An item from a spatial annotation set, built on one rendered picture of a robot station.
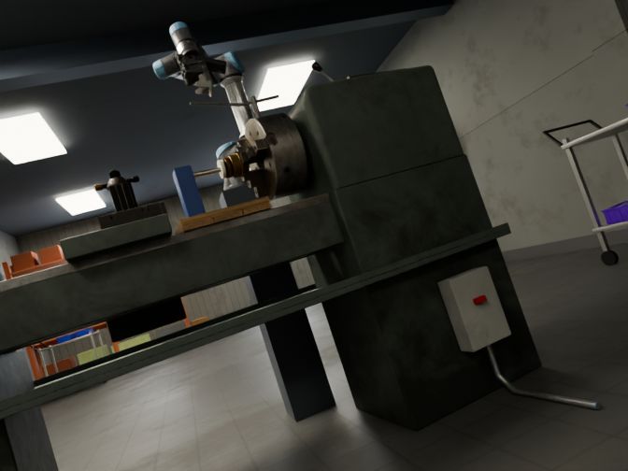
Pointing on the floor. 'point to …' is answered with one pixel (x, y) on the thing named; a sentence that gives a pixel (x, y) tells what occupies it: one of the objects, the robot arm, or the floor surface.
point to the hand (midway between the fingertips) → (212, 92)
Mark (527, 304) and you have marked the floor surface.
